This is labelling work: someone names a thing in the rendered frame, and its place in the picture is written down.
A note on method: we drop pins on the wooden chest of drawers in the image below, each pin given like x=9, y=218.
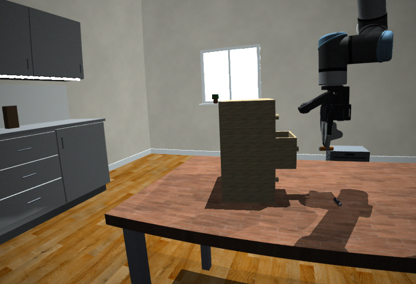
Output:
x=247, y=151

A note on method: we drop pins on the orange aa battery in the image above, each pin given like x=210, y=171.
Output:
x=324, y=148

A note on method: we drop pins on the black battery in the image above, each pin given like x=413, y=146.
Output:
x=337, y=201

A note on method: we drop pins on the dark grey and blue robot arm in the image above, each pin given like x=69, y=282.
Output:
x=336, y=50

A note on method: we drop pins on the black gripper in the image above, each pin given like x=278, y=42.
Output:
x=333, y=110

